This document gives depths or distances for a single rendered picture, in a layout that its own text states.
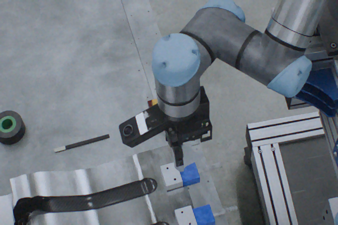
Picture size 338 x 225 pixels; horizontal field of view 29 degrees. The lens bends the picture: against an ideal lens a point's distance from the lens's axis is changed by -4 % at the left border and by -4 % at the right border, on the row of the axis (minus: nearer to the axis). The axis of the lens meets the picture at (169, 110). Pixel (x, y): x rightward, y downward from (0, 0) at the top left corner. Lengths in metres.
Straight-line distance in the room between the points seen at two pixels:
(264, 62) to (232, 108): 1.50
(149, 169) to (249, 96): 1.18
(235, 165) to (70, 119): 0.95
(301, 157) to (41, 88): 0.95
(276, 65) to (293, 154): 1.21
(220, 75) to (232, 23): 1.55
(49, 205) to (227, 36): 0.58
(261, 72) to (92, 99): 0.69
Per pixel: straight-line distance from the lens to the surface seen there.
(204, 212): 1.41
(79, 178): 1.49
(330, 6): 1.52
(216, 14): 1.12
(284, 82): 1.07
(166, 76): 1.05
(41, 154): 1.63
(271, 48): 1.07
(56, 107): 1.69
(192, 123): 1.23
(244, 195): 2.41
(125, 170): 1.48
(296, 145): 2.28
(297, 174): 2.23
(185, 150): 1.28
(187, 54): 1.05
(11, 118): 1.66
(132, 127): 1.22
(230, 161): 2.46
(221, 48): 1.10
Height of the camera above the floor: 2.22
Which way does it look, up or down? 60 degrees down
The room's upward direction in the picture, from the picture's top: 6 degrees counter-clockwise
